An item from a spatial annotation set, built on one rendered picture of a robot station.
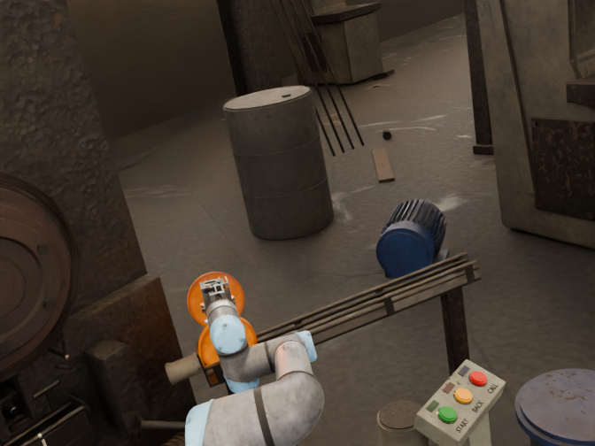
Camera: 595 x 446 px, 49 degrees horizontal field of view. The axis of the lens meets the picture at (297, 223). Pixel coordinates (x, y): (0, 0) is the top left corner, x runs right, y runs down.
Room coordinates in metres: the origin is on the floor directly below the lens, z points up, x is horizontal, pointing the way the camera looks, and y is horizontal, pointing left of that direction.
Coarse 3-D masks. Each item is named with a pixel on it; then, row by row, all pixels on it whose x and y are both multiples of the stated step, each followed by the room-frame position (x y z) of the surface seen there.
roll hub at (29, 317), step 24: (0, 240) 1.25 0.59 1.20; (24, 240) 1.27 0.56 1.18; (0, 264) 1.22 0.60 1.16; (24, 264) 1.27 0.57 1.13; (48, 264) 1.29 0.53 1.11; (0, 288) 1.21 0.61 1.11; (24, 288) 1.24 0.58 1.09; (48, 288) 1.28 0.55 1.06; (0, 312) 1.20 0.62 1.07; (24, 312) 1.25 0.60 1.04; (48, 312) 1.27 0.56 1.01; (0, 336) 1.20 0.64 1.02; (24, 336) 1.22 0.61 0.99
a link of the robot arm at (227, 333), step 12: (216, 312) 1.34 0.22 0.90; (228, 312) 1.33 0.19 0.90; (216, 324) 1.29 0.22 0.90; (228, 324) 1.27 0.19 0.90; (240, 324) 1.29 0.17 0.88; (216, 336) 1.26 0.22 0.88; (228, 336) 1.26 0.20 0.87; (240, 336) 1.27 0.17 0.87; (216, 348) 1.26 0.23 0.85; (228, 348) 1.26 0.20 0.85; (240, 348) 1.28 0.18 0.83
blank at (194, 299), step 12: (204, 276) 1.61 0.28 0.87; (216, 276) 1.61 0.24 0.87; (228, 276) 1.62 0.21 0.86; (192, 288) 1.59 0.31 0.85; (240, 288) 1.61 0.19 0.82; (192, 300) 1.58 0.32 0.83; (240, 300) 1.60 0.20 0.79; (192, 312) 1.57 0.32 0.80; (240, 312) 1.59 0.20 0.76; (204, 324) 1.56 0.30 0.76
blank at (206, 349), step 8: (208, 328) 1.51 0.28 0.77; (248, 328) 1.53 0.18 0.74; (200, 336) 1.52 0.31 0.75; (208, 336) 1.50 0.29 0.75; (248, 336) 1.53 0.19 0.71; (256, 336) 1.53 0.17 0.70; (200, 344) 1.50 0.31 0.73; (208, 344) 1.50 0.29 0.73; (200, 352) 1.50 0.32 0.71; (208, 352) 1.50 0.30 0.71; (216, 352) 1.50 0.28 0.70; (208, 360) 1.49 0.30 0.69; (216, 360) 1.50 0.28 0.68
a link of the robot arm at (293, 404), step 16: (288, 336) 1.32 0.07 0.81; (304, 336) 1.31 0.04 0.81; (272, 352) 1.29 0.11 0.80; (288, 352) 1.19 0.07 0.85; (304, 352) 1.21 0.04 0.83; (272, 368) 1.28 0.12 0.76; (288, 368) 1.08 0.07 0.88; (304, 368) 1.08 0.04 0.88; (272, 384) 0.96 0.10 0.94; (288, 384) 0.95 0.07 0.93; (304, 384) 0.97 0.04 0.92; (320, 384) 1.01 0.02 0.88; (272, 400) 0.92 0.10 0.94; (288, 400) 0.92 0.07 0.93; (304, 400) 0.93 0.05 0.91; (320, 400) 0.96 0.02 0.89; (272, 416) 0.89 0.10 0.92; (288, 416) 0.90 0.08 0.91; (304, 416) 0.91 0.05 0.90; (320, 416) 0.95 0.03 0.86; (272, 432) 0.88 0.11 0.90; (288, 432) 0.89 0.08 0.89; (304, 432) 0.90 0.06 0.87
